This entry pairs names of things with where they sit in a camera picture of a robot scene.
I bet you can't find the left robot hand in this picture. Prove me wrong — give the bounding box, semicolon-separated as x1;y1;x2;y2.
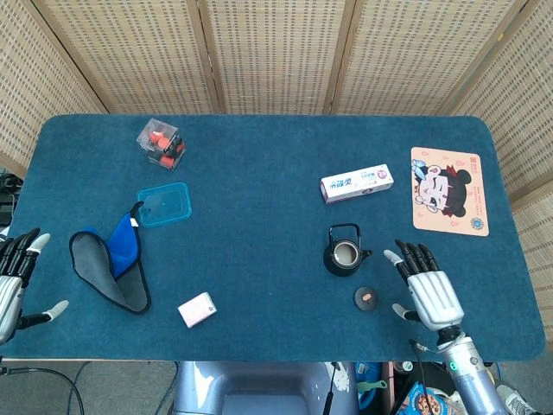
0;227;70;346

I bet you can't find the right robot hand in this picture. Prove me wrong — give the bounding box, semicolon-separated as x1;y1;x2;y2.
383;239;465;333

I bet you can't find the black teapot lid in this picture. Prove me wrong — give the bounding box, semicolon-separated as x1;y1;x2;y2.
353;286;381;311

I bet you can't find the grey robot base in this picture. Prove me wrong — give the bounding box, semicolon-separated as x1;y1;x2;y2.
171;361;360;415

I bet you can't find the black teapot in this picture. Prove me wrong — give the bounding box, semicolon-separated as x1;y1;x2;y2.
322;222;373;278

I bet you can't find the teal plastic container lid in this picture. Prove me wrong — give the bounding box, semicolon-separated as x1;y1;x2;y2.
137;182;194;228

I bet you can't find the cartoon girl mouse pad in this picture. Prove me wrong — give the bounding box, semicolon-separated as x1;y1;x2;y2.
410;146;491;237

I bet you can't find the blue cookie box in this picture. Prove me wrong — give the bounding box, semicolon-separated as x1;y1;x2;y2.
400;380;454;415

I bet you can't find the blue and grey cloth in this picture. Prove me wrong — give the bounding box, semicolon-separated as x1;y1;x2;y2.
68;201;152;315

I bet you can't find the grey sneaker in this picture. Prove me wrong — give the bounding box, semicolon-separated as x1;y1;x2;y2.
496;380;539;415

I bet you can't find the white toothpaste box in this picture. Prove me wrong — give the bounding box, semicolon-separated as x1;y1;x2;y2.
319;163;395;205

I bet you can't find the blue table mat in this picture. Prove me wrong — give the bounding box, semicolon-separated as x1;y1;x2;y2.
0;113;546;363

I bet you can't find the small pink white box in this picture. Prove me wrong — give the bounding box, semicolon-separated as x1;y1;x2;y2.
177;291;217;329

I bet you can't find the clear box with orange parts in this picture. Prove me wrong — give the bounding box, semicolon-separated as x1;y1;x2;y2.
136;117;188;173

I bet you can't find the woven folding screen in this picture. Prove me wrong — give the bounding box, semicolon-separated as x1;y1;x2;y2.
0;0;553;334

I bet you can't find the black cable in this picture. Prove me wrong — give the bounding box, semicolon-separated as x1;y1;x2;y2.
0;367;86;415

